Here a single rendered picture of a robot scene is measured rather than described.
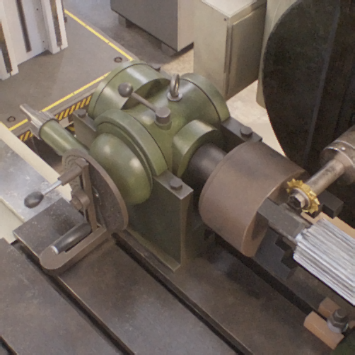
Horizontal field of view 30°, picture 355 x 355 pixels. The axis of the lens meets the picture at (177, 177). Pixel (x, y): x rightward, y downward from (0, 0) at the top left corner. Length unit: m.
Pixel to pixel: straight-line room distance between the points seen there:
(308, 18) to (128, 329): 0.68
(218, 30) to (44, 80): 1.52
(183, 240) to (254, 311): 0.20
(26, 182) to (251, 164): 0.91
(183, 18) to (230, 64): 1.81
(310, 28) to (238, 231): 0.39
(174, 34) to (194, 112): 2.06
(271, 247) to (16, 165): 0.97
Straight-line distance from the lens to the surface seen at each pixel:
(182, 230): 1.28
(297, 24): 1.27
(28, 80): 2.89
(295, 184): 1.13
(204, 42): 1.51
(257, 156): 1.18
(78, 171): 1.20
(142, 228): 1.41
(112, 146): 1.25
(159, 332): 1.31
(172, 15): 3.28
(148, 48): 3.51
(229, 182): 1.16
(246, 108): 3.18
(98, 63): 2.93
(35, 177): 1.93
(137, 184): 1.24
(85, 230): 1.33
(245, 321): 1.33
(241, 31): 1.46
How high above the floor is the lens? 2.16
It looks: 49 degrees down
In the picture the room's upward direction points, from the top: straight up
